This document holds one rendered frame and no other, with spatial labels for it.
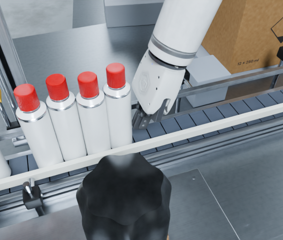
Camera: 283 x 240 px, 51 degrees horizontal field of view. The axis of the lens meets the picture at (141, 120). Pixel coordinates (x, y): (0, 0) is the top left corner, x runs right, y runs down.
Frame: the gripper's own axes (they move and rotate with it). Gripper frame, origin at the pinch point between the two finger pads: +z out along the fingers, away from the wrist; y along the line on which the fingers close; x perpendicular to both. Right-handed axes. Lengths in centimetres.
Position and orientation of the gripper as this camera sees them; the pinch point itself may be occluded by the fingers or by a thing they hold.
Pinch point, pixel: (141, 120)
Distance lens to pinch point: 61.8
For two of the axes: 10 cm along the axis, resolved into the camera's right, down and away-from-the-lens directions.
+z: -3.2, 7.4, 5.9
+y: 3.3, 6.7, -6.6
